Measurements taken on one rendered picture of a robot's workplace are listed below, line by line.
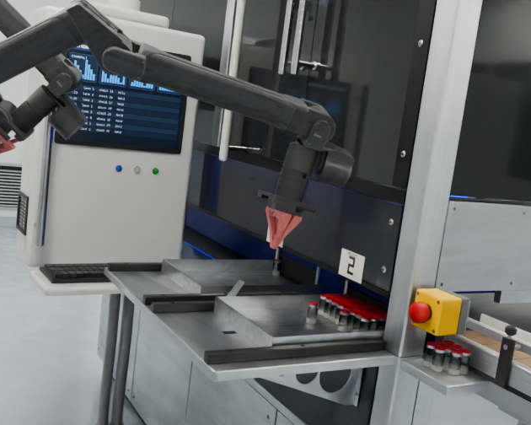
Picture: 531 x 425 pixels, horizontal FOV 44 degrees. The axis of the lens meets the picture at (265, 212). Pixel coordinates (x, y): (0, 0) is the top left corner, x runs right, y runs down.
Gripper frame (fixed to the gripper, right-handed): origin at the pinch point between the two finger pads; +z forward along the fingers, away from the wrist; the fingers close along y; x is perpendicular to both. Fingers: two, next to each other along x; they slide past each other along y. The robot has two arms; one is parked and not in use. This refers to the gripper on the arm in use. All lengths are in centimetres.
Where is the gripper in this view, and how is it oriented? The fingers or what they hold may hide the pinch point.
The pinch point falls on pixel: (274, 244)
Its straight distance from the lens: 125.5
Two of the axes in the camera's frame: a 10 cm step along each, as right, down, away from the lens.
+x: -4.8, -1.8, 8.6
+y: 8.3, 2.3, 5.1
